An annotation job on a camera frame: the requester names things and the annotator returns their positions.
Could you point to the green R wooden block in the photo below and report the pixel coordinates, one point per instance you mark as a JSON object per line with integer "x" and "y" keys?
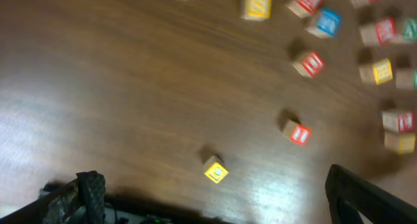
{"x": 406, "y": 79}

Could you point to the yellow block centre left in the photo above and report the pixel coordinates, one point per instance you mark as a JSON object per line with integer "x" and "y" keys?
{"x": 256, "y": 10}

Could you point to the blue T wooden block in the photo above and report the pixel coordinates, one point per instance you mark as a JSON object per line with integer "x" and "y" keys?
{"x": 324, "y": 24}

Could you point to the red I wooden block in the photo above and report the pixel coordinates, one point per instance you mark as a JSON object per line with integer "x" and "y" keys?
{"x": 296, "y": 132}

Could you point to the yellow O wooden block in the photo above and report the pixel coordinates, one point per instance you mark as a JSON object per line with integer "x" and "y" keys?
{"x": 215, "y": 170}

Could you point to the green N wooden block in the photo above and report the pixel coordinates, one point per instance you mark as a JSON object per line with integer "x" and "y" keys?
{"x": 405, "y": 31}

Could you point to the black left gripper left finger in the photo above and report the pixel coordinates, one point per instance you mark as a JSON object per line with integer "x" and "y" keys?
{"x": 87, "y": 191}

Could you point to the red Y block lower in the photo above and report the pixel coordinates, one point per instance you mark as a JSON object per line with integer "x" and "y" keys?
{"x": 378, "y": 33}

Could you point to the red 3 wooden block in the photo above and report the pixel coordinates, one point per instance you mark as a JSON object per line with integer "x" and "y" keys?
{"x": 398, "y": 121}

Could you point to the red U wooden block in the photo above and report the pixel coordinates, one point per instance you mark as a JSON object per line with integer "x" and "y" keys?
{"x": 309, "y": 64}

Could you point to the yellow wooden block near R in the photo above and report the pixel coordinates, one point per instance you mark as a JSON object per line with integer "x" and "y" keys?
{"x": 376, "y": 73}

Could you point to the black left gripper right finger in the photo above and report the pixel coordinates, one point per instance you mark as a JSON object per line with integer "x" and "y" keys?
{"x": 351, "y": 197}

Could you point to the yellow S wooden block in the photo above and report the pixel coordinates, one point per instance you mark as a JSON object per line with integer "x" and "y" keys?
{"x": 400, "y": 143}

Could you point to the red A wooden block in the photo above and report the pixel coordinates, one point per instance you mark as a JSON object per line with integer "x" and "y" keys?
{"x": 304, "y": 8}

